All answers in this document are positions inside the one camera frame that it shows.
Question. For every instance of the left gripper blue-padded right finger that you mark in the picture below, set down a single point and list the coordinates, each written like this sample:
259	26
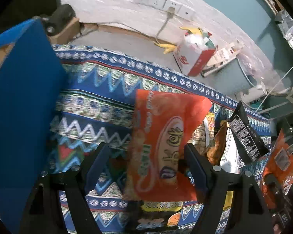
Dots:
199	169

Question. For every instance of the leaning cardboard package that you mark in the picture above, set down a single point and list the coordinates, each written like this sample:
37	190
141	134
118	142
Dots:
222	57

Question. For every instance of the blue cardboard box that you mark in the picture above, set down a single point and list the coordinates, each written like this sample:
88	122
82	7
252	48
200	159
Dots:
31	78

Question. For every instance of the banana peel on floor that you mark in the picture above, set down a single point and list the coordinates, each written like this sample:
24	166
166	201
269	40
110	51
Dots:
167	48

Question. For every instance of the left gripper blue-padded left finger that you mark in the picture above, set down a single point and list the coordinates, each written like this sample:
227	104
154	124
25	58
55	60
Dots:
96	162

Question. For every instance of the red white paper bag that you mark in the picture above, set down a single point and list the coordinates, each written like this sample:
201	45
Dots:
194	50

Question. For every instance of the blue patterned cloth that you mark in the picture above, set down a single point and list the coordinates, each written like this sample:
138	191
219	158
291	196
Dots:
97	107

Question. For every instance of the black snack bag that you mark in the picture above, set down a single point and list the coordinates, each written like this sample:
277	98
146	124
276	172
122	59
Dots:
249	144

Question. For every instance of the orange octopus snack bag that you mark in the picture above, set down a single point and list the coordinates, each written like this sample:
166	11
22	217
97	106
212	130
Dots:
277	177

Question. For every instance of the white wall socket strip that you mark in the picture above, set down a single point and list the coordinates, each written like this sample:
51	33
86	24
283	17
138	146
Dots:
179	9

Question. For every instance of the red orange snack bag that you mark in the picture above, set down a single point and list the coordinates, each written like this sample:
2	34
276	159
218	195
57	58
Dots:
163	123

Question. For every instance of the silver white snack bag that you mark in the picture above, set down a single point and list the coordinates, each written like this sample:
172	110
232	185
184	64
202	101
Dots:
231	161

